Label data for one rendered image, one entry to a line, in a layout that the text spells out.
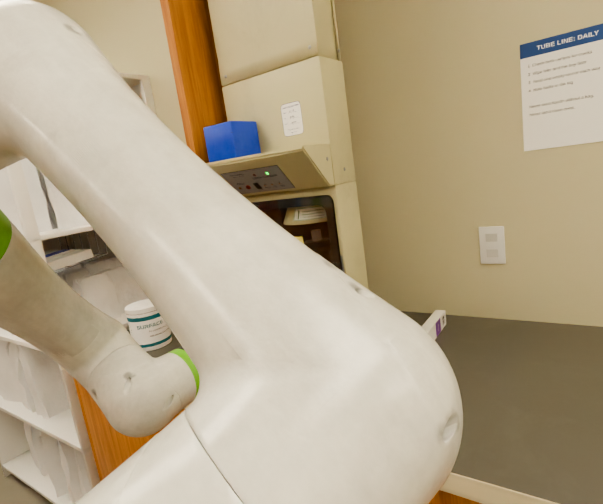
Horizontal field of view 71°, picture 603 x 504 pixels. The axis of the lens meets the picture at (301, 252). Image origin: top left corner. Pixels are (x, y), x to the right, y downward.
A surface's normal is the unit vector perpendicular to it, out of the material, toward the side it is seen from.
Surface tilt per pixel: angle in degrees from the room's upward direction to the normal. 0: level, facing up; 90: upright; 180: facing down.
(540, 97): 90
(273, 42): 90
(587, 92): 90
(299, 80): 90
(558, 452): 0
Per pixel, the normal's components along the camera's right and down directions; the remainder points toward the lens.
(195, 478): -0.23, -0.70
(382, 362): 0.16, -0.63
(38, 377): 0.50, -0.01
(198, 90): 0.81, 0.00
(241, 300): -0.24, -0.37
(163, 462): -0.33, -0.83
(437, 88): -0.56, 0.23
